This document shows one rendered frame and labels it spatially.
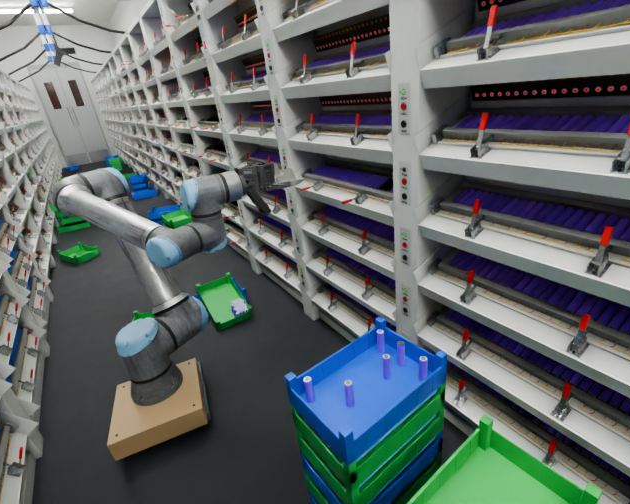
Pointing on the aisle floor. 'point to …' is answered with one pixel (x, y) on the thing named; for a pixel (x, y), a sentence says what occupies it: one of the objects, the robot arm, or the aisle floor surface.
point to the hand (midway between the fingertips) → (294, 179)
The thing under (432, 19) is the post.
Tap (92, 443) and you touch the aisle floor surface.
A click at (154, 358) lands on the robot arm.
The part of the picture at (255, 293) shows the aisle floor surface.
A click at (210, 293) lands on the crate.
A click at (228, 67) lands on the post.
